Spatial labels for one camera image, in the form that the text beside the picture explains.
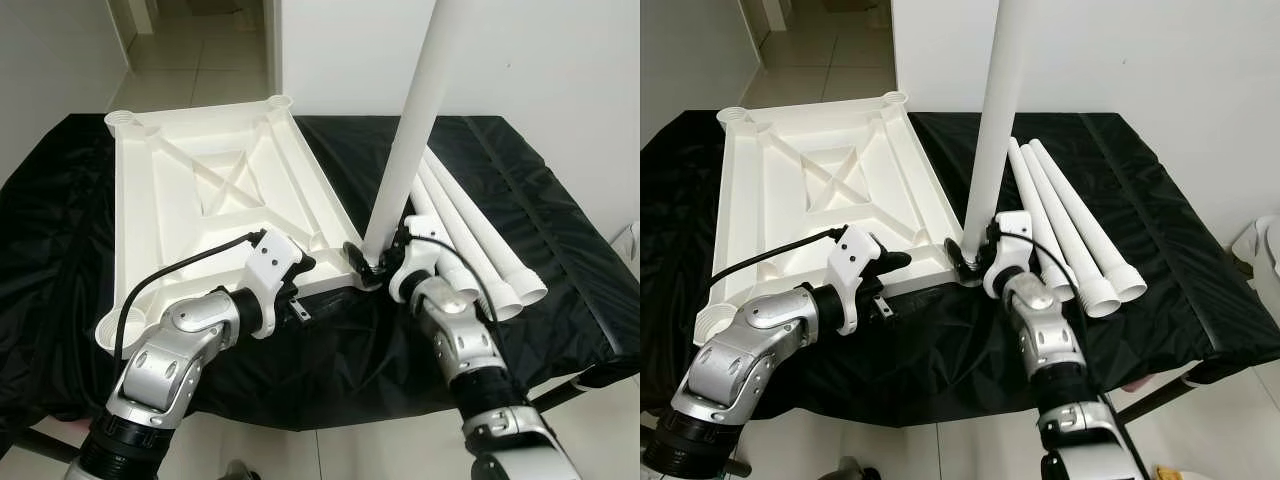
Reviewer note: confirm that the white plastic table leg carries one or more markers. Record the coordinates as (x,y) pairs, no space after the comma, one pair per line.
(420,200)
(508,303)
(1077,260)
(1107,250)
(522,275)
(1000,110)
(1031,195)
(415,120)

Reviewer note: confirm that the white plastic table top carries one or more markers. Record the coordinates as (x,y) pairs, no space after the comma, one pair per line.
(160,220)
(770,220)

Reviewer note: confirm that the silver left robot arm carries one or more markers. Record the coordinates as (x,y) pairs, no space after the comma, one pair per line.
(740,350)
(170,350)

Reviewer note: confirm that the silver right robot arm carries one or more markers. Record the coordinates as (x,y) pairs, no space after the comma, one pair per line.
(1045,330)
(465,340)

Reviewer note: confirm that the black table cloth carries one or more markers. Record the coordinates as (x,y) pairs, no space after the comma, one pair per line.
(920,360)
(350,360)

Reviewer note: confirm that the grey robot foot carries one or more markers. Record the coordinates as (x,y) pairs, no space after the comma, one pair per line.
(236,471)
(852,470)

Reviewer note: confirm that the white plastic chair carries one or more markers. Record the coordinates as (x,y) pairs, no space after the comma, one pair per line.
(628,245)
(1260,250)

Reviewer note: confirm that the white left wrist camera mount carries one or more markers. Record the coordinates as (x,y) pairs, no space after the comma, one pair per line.
(275,260)
(855,260)

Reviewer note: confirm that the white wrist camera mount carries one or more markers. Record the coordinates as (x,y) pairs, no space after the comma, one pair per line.
(420,255)
(855,260)
(1010,250)
(275,260)

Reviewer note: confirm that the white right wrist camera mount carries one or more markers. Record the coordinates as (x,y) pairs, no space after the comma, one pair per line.
(1010,250)
(420,255)

